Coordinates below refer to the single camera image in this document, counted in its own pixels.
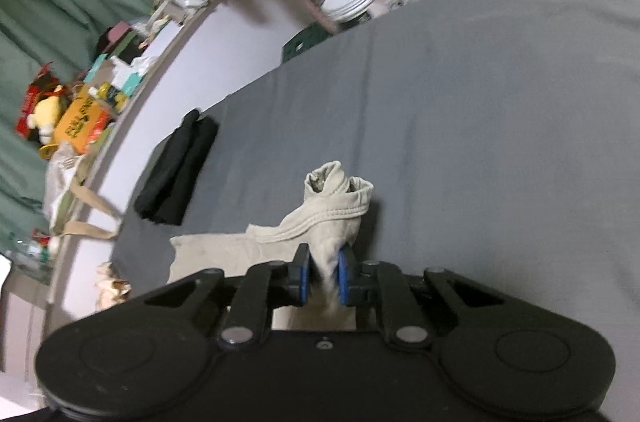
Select crumpled beige cloth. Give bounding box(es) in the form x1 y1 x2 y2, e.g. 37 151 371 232
96 262 131 312

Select grey bed sheet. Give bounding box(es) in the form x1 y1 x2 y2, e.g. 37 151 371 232
112 0 639 421

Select yellow plush toy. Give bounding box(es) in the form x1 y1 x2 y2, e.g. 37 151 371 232
26 84 66 145

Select beige canvas tote bag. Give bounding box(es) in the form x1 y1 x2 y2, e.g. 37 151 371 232
42 142 122 240

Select dark green plastic stool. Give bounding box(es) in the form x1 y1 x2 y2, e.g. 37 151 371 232
281 23 333 64

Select teal white boxes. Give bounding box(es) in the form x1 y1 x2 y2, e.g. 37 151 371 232
84 54 156 97

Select yellow cardboard box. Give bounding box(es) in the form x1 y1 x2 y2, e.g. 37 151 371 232
53 84 113 155

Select red cardboard box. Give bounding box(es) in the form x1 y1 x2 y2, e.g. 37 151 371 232
14 62 60 139

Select beige khaki trousers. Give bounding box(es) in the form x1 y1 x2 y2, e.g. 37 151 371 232
168 161 374 331

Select folded black garment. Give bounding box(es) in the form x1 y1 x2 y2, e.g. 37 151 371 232
134 109 218 226

